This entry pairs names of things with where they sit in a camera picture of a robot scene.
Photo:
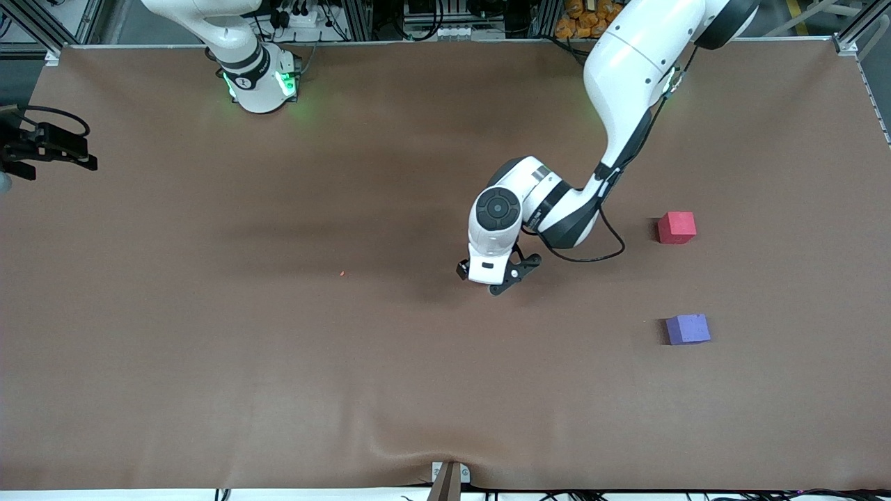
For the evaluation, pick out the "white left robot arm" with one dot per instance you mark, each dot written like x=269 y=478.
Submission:
x=626 y=69

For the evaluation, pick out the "red foam block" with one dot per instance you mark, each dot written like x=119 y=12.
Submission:
x=676 y=228

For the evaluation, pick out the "purple foam block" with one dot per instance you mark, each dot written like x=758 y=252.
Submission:
x=688 y=329

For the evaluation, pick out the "brown table mat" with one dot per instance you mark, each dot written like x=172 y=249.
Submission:
x=278 y=348

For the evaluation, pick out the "white empty power strip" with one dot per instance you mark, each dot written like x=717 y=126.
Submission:
x=459 y=32

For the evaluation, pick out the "bag of orange snacks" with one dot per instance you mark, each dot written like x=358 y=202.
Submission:
x=578 y=24

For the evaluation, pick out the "white power strip with plugs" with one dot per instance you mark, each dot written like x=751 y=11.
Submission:
x=306 y=19

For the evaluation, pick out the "aluminium frame corner post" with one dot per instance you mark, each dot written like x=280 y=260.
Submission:
x=860 y=28
x=35 y=28

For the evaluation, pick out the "metal clamp bracket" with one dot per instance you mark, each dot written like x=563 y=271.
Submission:
x=449 y=487

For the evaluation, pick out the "aluminium frame upright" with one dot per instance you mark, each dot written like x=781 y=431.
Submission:
x=358 y=21
x=546 y=17

